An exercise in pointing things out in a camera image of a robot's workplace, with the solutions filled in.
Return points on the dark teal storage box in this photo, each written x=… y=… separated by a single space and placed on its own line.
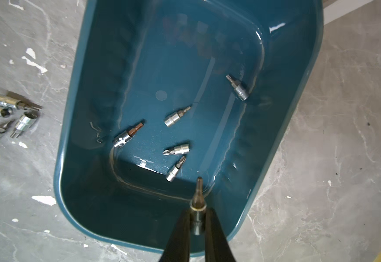
x=140 y=61

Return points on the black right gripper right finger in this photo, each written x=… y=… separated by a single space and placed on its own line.
x=216 y=245

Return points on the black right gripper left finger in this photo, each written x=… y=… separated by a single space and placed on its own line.
x=178 y=246

